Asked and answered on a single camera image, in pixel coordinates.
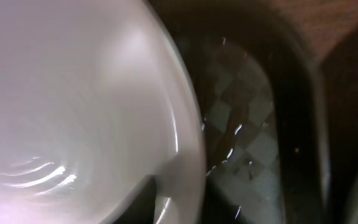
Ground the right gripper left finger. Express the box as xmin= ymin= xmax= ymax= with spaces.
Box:
xmin=113 ymin=175 xmax=157 ymax=224

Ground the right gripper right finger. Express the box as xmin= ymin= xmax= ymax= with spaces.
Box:
xmin=202 ymin=177 xmax=244 ymax=224

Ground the white plate top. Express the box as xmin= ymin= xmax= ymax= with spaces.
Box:
xmin=0 ymin=1 xmax=205 ymax=223

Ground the brown plastic serving tray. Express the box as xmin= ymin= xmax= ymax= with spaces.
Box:
xmin=150 ymin=0 xmax=329 ymax=223

